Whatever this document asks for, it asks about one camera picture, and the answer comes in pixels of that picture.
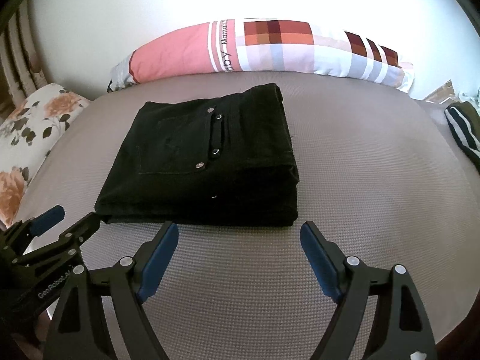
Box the grey textured bed cover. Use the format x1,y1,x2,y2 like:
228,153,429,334
17,72,479,359

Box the brown cardboard box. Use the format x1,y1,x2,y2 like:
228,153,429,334
423,80,456,104

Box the black pants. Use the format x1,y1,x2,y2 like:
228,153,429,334
94,83,299,228

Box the wooden slatted headboard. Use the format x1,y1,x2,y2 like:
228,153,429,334
1,0,48,120

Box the striped dark green garment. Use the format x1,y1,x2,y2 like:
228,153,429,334
444,102,480,172

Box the pink patchwork long pillow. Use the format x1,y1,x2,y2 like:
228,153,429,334
107,19,414,93

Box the floral white pillow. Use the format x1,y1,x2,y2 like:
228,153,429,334
0,84,91,228

